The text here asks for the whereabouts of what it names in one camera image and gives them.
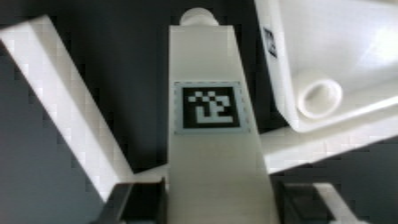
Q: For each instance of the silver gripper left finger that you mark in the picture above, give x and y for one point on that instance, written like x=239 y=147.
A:
x=136 y=205

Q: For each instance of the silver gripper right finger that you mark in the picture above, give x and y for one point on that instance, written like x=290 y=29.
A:
x=312 y=204

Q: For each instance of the white desk top tray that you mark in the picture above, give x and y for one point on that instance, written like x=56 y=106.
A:
x=331 y=51

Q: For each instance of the white front fence bar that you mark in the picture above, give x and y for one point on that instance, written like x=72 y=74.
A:
x=331 y=143

